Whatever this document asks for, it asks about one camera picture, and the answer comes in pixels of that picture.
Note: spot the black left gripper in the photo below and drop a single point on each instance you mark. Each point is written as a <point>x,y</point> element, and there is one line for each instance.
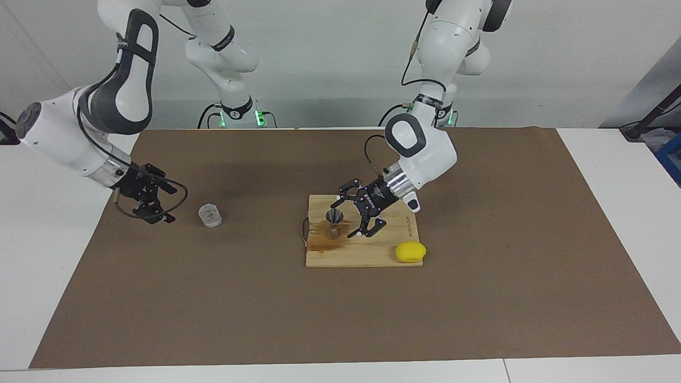
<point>379,198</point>

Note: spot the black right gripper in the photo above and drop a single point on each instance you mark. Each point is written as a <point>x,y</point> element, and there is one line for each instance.
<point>139,186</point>

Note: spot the steel jigger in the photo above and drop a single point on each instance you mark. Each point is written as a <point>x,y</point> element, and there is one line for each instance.
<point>334,217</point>

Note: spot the small clear glass cup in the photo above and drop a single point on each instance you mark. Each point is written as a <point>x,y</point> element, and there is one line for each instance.
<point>210,217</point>

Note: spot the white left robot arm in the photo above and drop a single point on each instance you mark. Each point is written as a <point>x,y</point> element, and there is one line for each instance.
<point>436,42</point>

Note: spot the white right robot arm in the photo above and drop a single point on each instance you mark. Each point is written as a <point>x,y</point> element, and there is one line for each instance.
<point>64,133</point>

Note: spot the wooden cutting board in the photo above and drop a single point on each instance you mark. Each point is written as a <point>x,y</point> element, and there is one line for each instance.
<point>393,239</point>

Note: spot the yellow lemon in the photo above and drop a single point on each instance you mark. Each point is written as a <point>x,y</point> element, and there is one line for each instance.
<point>410,252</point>

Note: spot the brown table mat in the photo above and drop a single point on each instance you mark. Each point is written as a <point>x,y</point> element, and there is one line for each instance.
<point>213,298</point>

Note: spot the black stand pole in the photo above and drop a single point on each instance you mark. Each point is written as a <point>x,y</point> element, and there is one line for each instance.
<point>638,130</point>

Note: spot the black clamp mount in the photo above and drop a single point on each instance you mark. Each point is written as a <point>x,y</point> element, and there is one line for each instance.
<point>5,135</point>

